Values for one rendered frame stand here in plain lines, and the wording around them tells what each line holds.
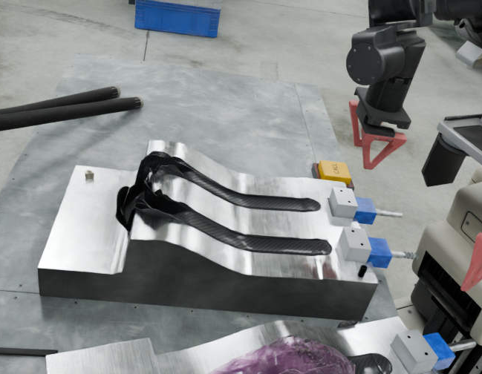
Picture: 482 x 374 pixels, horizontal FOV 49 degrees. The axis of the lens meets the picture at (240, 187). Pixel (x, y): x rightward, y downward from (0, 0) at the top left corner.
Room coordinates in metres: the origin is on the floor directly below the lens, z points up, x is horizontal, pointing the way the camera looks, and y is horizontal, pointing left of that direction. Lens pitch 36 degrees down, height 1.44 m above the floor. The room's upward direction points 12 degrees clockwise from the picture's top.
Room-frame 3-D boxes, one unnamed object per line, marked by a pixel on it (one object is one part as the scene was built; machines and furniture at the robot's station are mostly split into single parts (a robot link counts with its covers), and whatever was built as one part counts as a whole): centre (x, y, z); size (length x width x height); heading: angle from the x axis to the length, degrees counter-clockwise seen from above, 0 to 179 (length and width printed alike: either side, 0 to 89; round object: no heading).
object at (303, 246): (0.67, 0.02, 0.92); 0.35 x 0.16 x 0.09; 99
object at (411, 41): (0.76, -0.19, 1.18); 0.07 x 0.06 x 0.07; 141
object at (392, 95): (0.76, -0.19, 1.12); 0.10 x 0.07 x 0.07; 9
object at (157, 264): (0.68, 0.03, 0.87); 0.50 x 0.26 x 0.14; 99
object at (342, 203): (0.77, -0.23, 0.89); 0.13 x 0.05 x 0.05; 99
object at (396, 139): (0.74, -0.19, 1.05); 0.07 x 0.07 x 0.09; 9
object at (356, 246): (0.66, -0.24, 0.89); 0.13 x 0.05 x 0.05; 99
